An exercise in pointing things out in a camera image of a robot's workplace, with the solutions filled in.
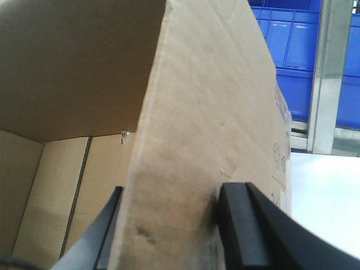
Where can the blue plastic crate right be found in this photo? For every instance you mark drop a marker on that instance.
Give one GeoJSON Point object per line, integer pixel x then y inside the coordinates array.
{"type": "Point", "coordinates": [348, 111]}

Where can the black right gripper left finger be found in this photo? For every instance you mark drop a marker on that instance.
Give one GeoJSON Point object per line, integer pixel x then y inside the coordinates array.
{"type": "Point", "coordinates": [92, 250]}

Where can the metal shelf upright post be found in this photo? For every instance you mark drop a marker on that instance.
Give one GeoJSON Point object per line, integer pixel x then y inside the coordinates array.
{"type": "Point", "coordinates": [332, 45]}

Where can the brown cardboard box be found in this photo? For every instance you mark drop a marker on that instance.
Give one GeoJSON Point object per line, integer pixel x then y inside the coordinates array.
{"type": "Point", "coordinates": [168, 99]}

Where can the blue plastic crate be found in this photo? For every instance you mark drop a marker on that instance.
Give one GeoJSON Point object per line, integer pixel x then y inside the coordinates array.
{"type": "Point", "coordinates": [290, 29]}
{"type": "Point", "coordinates": [348, 111]}

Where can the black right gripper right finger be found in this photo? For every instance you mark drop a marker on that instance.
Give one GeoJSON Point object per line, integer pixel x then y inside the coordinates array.
{"type": "Point", "coordinates": [256, 234]}

